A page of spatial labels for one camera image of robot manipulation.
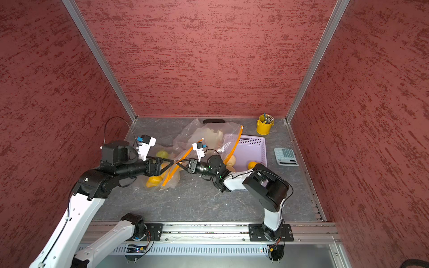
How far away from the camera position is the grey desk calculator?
0.98 metres

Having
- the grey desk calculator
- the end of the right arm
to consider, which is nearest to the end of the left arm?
the end of the right arm

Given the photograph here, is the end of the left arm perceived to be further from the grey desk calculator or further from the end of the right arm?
the grey desk calculator
